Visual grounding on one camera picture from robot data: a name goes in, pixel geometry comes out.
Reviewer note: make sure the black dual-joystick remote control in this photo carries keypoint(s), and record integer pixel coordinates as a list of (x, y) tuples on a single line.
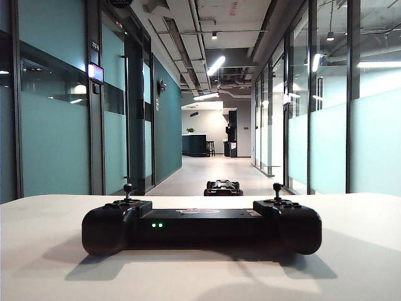
[(203, 229)]

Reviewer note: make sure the black quadruped robot dog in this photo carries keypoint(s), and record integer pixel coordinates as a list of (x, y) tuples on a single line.
[(223, 188)]

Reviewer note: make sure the black door access panel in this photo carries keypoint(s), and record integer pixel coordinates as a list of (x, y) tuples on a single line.
[(96, 89)]

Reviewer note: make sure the dark counter with white top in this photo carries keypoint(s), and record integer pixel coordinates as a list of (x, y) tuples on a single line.
[(194, 145)]

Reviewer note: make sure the dark wooden bar stool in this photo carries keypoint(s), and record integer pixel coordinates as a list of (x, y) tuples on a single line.
[(210, 148)]

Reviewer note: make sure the green potted plant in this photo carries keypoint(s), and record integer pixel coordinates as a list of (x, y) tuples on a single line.
[(190, 130)]

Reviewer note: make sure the black kiosk machine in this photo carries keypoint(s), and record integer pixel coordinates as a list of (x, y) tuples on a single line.
[(232, 141)]

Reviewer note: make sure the long linear ceiling light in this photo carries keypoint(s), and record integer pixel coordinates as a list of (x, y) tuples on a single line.
[(206, 96), (216, 66)]

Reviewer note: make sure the small ceiling spotlight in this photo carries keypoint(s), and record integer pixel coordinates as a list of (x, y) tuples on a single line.
[(214, 36)]

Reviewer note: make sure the glowing room display sign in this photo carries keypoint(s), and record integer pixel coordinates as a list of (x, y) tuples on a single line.
[(96, 72)]

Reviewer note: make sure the room number plate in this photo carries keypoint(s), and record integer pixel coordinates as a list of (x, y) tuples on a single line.
[(95, 45)]

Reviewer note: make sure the hanging pendant lamp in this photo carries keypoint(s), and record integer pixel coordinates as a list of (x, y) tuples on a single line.
[(330, 37)]

